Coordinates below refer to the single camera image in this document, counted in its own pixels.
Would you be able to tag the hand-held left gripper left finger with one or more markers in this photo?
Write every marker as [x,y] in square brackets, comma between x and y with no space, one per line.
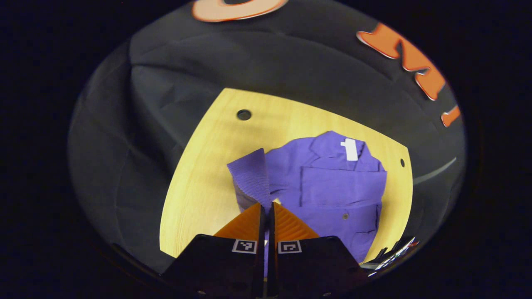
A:
[261,257]

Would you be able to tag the purple shirt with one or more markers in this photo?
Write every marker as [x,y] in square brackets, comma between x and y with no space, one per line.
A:
[332,191]

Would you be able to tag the black backdrop cloth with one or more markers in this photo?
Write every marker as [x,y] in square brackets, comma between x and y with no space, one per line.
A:
[249,54]

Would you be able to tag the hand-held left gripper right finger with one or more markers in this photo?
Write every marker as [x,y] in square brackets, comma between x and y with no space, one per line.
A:
[272,257]

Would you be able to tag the white vertical pole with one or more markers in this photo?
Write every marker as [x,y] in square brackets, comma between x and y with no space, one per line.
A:
[436,170]

